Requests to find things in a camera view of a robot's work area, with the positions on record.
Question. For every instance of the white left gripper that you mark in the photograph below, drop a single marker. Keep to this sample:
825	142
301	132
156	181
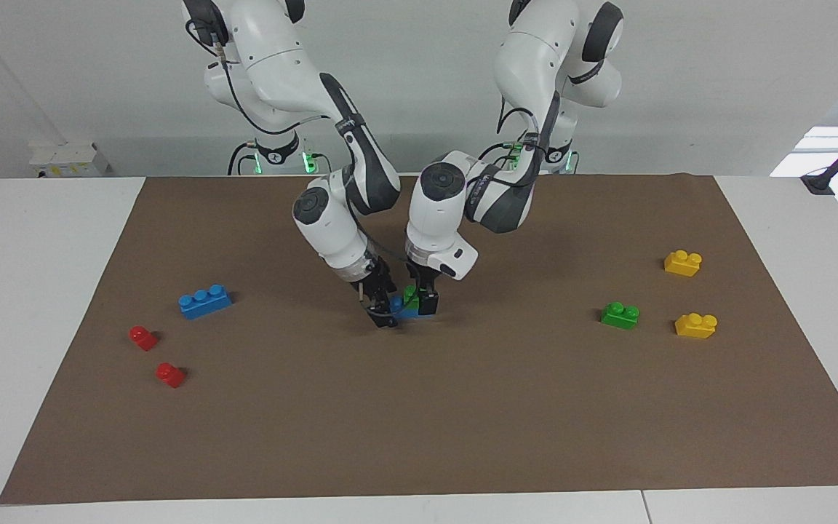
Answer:
441	251

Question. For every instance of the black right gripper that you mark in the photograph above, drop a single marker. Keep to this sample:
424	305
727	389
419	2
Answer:
374	280

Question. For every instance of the green two-stud block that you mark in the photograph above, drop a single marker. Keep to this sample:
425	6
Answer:
410	295
620	316

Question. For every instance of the blue three-stud block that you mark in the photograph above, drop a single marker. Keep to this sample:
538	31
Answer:
406	310
204	302

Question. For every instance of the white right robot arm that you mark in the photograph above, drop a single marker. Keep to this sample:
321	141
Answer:
273	65

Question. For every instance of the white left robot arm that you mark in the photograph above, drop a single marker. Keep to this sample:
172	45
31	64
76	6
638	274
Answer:
535	51

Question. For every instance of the red one-stud block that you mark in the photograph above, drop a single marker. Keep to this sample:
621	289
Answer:
143	338
170	375

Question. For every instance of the yellow two-stud block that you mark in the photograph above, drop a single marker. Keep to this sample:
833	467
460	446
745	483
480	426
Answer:
682	263
695	326

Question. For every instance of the brown table mat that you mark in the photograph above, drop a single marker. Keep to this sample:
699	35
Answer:
419	422

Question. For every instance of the white wall box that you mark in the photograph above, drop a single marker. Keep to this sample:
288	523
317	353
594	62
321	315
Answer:
70	160

